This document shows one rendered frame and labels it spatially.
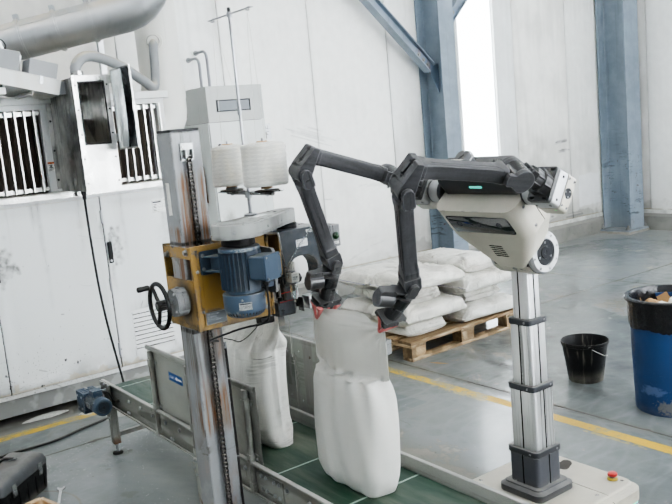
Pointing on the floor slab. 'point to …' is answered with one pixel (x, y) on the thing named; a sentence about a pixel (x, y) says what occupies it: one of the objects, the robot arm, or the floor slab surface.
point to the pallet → (415, 348)
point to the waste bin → (651, 348)
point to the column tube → (183, 227)
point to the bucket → (585, 357)
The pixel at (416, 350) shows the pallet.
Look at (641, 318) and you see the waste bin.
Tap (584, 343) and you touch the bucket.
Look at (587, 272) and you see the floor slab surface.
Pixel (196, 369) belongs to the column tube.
